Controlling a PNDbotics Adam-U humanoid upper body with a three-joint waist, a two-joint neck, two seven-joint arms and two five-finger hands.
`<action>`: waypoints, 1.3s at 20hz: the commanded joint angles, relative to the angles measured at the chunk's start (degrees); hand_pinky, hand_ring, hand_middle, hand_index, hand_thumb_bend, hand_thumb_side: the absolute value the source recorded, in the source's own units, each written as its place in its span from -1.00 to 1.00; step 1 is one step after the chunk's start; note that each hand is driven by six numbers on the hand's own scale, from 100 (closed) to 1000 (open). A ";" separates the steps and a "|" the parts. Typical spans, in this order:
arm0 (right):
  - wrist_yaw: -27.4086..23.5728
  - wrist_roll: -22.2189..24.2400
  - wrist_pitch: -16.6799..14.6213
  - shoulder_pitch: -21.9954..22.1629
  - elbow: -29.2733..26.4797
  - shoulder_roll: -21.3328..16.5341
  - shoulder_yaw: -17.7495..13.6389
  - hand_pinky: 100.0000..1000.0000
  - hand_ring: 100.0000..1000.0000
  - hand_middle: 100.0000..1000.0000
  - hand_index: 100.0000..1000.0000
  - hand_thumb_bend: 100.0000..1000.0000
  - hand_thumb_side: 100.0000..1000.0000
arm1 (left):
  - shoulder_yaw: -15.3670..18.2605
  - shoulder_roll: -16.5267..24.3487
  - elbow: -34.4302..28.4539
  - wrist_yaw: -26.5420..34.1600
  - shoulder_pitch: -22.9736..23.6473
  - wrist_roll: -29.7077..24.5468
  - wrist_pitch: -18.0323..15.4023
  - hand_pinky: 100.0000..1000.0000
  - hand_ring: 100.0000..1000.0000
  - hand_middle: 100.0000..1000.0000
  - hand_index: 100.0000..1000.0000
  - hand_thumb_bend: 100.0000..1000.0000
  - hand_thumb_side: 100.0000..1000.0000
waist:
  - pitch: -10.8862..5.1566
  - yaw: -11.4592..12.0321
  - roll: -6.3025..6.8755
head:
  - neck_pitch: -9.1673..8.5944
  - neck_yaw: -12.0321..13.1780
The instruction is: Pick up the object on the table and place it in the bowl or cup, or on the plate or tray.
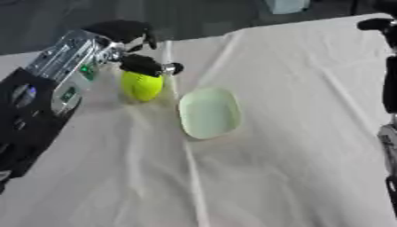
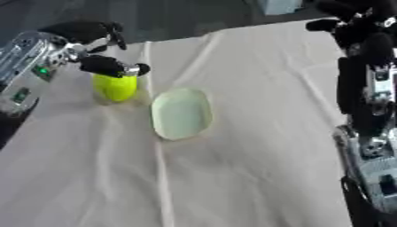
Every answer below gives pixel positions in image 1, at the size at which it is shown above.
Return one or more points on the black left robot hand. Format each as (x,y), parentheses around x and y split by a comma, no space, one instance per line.
(135,62)

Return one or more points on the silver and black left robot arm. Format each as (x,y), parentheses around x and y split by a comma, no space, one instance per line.
(57,71)

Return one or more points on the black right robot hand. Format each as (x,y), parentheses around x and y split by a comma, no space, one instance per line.
(388,59)

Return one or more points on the pale blue box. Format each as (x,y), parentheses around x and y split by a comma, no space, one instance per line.
(287,6)

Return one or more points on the pale green oval tray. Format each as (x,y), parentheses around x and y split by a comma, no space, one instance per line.
(209,113)

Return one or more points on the yellow-green toy fruit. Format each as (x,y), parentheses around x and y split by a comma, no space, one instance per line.
(141,85)

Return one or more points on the silver and black right robot arm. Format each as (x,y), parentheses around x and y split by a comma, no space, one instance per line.
(390,159)

